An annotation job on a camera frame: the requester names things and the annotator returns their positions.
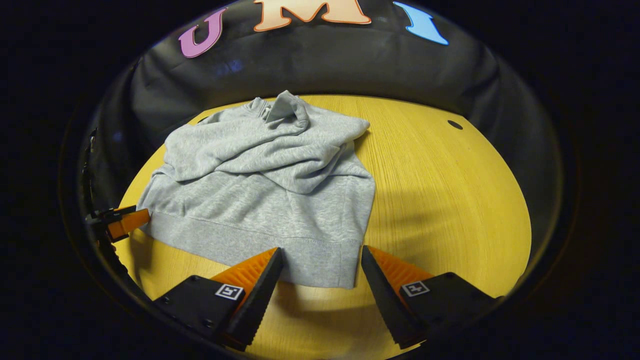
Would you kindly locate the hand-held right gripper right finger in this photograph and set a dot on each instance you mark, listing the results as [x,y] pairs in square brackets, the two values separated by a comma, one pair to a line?
[387,302]

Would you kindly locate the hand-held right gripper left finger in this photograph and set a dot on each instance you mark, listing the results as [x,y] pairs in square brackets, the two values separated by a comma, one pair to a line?
[260,300]

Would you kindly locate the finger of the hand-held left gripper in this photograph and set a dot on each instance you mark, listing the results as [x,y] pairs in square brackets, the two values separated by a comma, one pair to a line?
[130,222]

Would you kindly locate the black backdrop cloth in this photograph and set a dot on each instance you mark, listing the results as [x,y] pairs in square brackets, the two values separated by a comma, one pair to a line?
[350,60]

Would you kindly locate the grey zip-neck sweatshirt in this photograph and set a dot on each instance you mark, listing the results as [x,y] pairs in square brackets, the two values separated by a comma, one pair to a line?
[260,210]

